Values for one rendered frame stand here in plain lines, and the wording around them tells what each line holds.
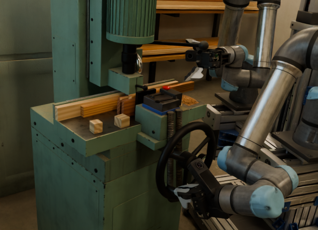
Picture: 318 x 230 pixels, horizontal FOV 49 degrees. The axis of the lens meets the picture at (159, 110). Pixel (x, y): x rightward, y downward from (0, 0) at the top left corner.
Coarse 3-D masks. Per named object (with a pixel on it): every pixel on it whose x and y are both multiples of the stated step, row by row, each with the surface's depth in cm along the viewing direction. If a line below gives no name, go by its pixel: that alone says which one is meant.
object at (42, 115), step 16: (32, 112) 153; (48, 112) 150; (48, 128) 144; (64, 144) 136; (80, 160) 129; (96, 160) 121; (112, 160) 119; (128, 160) 125; (144, 160) 131; (96, 176) 123; (112, 176) 121
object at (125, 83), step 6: (108, 72) 136; (114, 72) 134; (120, 72) 133; (108, 78) 137; (114, 78) 134; (120, 78) 132; (126, 78) 129; (132, 78) 129; (138, 78) 131; (108, 84) 138; (114, 84) 135; (120, 84) 132; (126, 84) 130; (132, 84) 130; (138, 84) 132; (120, 90) 133; (126, 90) 130; (132, 90) 131; (138, 90) 133
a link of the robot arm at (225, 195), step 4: (224, 188) 92; (228, 188) 91; (232, 188) 90; (220, 192) 91; (224, 192) 90; (228, 192) 89; (220, 196) 91; (224, 196) 90; (228, 196) 89; (220, 200) 91; (224, 200) 89; (228, 200) 88; (220, 204) 91; (224, 204) 89; (228, 204) 88; (224, 208) 90; (228, 208) 89; (228, 212) 91; (232, 212) 89
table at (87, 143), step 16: (112, 112) 130; (192, 112) 142; (64, 128) 117; (80, 128) 116; (112, 128) 118; (128, 128) 119; (80, 144) 111; (96, 144) 111; (112, 144) 116; (144, 144) 121; (160, 144) 119
